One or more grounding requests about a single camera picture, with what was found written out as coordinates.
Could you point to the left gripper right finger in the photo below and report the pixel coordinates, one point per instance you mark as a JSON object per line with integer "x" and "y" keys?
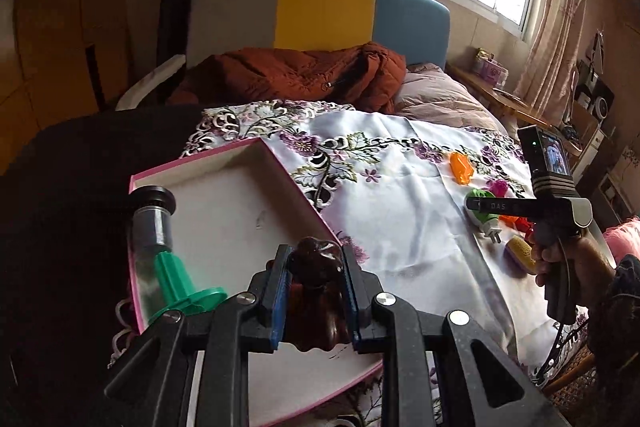
{"x": 360, "y": 287}

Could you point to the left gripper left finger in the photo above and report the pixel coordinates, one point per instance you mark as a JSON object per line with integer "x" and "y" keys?
{"x": 269, "y": 313}

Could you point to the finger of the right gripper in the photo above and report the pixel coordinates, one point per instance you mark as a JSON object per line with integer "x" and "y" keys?
{"x": 492, "y": 204}

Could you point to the green plug-in device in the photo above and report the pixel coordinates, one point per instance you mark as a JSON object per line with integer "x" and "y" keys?
{"x": 486, "y": 222}

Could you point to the yellow perforated oval case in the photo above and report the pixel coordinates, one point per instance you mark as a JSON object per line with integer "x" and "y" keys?
{"x": 521, "y": 253}

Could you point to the dark brown flower-shaped lid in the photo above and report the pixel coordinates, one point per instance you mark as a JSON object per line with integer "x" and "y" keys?
{"x": 315, "y": 315}

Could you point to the orange plastic clip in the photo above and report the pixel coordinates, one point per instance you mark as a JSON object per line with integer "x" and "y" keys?
{"x": 461, "y": 168}

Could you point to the orange cube block toy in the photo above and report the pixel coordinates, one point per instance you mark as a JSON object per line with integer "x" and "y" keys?
{"x": 510, "y": 221}

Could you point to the red metallic capsule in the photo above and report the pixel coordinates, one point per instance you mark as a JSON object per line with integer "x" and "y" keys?
{"x": 524, "y": 225}

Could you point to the magenta perforated ball toy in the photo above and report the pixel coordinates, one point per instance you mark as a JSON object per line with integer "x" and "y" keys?
{"x": 498, "y": 187}

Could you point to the person's right hand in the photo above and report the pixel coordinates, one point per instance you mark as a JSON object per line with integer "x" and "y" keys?
{"x": 593, "y": 271}

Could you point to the pink shallow cardboard box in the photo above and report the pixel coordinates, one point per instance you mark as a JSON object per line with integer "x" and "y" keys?
{"x": 235, "y": 206}

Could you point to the teal green plastic stand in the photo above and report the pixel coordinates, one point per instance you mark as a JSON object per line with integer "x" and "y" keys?
{"x": 178, "y": 291}

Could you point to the wooden side shelf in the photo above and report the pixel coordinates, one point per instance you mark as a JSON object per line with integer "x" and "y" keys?
{"x": 502, "y": 104}

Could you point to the white floral embroidered tablecloth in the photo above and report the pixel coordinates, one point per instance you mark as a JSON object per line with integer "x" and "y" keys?
{"x": 384, "y": 186}

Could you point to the pink box on shelf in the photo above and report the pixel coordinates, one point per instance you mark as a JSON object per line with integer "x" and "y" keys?
{"x": 489, "y": 69}

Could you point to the grey cylinder with black cap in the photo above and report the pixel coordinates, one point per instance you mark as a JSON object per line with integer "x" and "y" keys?
{"x": 151, "y": 209}

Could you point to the pink pillow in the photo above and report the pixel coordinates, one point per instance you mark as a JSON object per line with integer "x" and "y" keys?
{"x": 429, "y": 94}

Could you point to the beige curtain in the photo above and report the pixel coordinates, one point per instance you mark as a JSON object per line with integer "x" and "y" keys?
{"x": 553, "y": 32}

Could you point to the rust brown quilted jacket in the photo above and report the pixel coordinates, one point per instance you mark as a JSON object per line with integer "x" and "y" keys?
{"x": 366, "y": 77}

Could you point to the grey yellow blue headboard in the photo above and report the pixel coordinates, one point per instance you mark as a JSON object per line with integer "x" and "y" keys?
{"x": 416, "y": 29}

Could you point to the black rolled mat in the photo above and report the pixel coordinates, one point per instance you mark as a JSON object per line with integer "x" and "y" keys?
{"x": 172, "y": 29}

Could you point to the camera with screen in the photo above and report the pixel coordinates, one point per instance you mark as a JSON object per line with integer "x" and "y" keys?
{"x": 545, "y": 156}

